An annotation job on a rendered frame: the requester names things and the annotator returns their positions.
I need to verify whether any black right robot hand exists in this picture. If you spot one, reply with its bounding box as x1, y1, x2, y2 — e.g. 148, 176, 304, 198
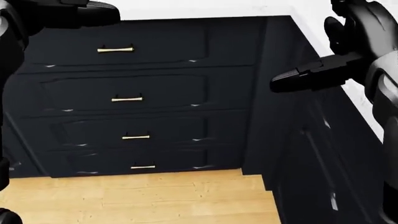
269, 0, 398, 93

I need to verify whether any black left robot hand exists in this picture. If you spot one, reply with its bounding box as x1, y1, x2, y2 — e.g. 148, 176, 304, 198
40, 0, 122, 32

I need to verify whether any dark navy drawer front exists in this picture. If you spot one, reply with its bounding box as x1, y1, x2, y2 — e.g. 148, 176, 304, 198
21, 19, 265, 67
7, 65, 256, 118
46, 147, 246, 178
18, 110, 249, 152

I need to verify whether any dark navy corner cabinet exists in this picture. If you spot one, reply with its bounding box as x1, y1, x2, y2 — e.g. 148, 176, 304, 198
241, 15, 388, 224

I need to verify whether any dark navy drawer cabinet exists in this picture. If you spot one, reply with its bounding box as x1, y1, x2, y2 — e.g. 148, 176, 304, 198
2, 15, 268, 179

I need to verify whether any black robot body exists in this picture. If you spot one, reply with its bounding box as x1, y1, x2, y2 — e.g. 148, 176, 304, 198
0, 156, 24, 224

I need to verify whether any brass drawer handle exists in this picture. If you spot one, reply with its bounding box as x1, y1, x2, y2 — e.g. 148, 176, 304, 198
121, 131, 150, 140
97, 43, 135, 54
111, 93, 144, 103
130, 161, 156, 170

